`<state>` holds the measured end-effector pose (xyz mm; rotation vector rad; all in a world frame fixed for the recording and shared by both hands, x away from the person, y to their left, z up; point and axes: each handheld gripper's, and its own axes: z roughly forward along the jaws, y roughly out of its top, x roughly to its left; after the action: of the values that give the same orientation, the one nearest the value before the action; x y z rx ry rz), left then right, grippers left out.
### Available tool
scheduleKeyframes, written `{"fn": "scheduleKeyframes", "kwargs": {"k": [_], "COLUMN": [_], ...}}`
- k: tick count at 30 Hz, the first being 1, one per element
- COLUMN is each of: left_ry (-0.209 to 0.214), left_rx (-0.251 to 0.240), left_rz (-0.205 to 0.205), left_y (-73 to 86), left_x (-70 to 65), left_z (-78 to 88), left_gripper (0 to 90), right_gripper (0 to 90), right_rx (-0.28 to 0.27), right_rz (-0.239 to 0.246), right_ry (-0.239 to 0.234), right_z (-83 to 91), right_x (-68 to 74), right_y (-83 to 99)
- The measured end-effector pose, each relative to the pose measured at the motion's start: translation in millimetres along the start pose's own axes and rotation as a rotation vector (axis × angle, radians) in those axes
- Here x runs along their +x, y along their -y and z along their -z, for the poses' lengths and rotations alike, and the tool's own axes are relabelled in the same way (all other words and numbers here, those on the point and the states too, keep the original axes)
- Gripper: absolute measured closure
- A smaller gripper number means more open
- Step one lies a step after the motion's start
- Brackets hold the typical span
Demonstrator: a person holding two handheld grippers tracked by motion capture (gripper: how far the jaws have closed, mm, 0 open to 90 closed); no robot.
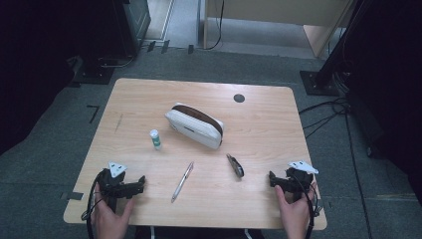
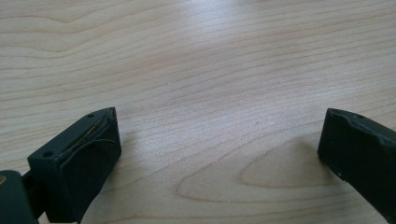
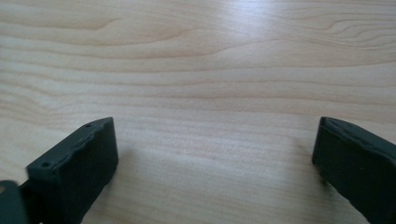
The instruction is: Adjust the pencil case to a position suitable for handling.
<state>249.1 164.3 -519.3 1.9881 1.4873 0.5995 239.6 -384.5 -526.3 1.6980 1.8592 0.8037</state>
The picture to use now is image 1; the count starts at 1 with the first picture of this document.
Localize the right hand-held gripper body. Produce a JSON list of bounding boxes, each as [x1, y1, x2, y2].
[[284, 160, 319, 203]]

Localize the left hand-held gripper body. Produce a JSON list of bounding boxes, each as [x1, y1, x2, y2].
[[98, 161, 134, 214]]

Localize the white and green glue stick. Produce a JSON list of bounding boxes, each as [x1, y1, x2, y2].
[[149, 128, 163, 151]]

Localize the person's right hand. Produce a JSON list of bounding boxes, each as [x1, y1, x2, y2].
[[274, 182, 318, 239]]

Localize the person's left hand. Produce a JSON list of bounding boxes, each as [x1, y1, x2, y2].
[[91, 184, 136, 239]]

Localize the grey floor tape patch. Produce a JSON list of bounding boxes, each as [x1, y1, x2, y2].
[[60, 191, 85, 201]]

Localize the silver pen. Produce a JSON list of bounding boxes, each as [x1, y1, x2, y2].
[[170, 161, 195, 204]]

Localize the black angled floor tape mark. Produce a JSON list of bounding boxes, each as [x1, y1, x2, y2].
[[86, 105, 101, 124]]

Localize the black metal stand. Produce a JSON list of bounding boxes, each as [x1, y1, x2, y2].
[[300, 0, 367, 98]]

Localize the black cabinet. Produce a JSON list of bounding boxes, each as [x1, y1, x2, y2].
[[111, 0, 152, 60]]

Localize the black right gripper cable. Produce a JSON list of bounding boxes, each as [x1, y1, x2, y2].
[[295, 175, 323, 239]]

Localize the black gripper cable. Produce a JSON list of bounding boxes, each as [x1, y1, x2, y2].
[[81, 170, 104, 239], [295, 175, 323, 239]]

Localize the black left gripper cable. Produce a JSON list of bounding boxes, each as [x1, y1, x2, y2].
[[81, 170, 104, 239]]

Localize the long black floor cable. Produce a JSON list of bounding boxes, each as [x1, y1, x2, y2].
[[343, 113, 377, 239]]

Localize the black floor cables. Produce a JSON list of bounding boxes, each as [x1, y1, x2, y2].
[[298, 97, 351, 140]]

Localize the black stand base plate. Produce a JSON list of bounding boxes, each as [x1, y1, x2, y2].
[[71, 56, 115, 86]]

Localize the black hanging cable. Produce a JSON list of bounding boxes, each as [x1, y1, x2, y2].
[[203, 0, 226, 51]]

